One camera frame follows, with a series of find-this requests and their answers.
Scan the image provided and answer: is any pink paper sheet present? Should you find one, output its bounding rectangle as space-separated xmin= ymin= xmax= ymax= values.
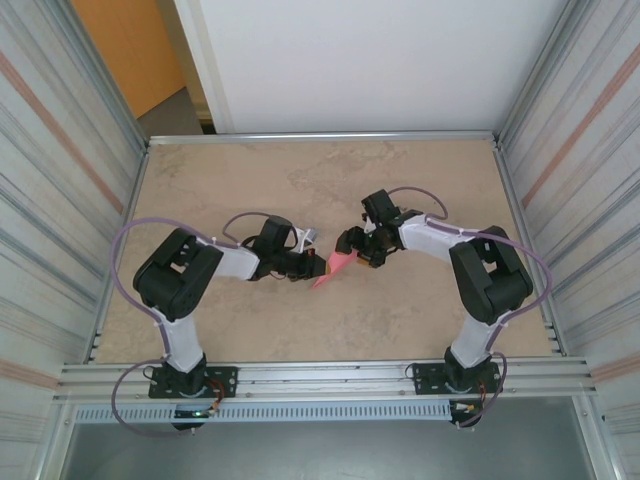
xmin=308 ymin=251 xmax=359 ymax=291

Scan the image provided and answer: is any small black controller module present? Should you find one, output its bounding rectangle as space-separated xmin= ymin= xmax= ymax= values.
xmin=448 ymin=399 xmax=485 ymax=430
xmin=169 ymin=405 xmax=224 ymax=432

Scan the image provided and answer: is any corrugated metal side panel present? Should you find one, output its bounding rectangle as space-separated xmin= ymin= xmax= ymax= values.
xmin=0 ymin=0 xmax=149 ymax=446
xmin=499 ymin=0 xmax=640 ymax=426

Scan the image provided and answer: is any orange wooden door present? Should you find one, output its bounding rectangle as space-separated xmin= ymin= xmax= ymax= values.
xmin=69 ymin=0 xmax=189 ymax=120

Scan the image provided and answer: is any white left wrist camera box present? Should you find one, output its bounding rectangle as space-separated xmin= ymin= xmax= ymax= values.
xmin=292 ymin=225 xmax=321 ymax=254

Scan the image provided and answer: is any aluminium frame bar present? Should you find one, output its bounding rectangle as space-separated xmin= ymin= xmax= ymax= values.
xmin=147 ymin=130 xmax=501 ymax=147

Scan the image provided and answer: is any aluminium mounting rail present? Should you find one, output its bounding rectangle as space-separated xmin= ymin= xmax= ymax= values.
xmin=57 ymin=355 xmax=599 ymax=401

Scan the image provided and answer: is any aluminium table side rail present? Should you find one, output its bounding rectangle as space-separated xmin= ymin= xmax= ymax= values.
xmin=89 ymin=144 xmax=151 ymax=362
xmin=492 ymin=139 xmax=566 ymax=357

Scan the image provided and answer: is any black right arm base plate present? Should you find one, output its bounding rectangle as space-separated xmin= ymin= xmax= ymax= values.
xmin=412 ymin=360 xmax=504 ymax=396

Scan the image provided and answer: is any grey slotted cable duct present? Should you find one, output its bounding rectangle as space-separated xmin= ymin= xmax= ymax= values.
xmin=72 ymin=401 xmax=454 ymax=424

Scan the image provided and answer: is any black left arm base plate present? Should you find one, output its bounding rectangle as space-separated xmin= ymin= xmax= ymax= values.
xmin=148 ymin=366 xmax=239 ymax=400

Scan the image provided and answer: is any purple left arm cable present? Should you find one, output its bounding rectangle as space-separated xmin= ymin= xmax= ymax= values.
xmin=110 ymin=212 xmax=274 ymax=439

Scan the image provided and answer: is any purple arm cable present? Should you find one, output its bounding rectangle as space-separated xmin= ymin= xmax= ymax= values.
xmin=387 ymin=185 xmax=554 ymax=431
xmin=110 ymin=212 xmax=274 ymax=439

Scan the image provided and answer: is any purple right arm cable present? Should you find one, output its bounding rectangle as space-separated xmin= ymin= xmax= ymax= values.
xmin=387 ymin=185 xmax=554 ymax=431

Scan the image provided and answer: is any white door frame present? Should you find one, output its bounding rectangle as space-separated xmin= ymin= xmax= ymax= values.
xmin=172 ymin=0 xmax=236 ymax=135

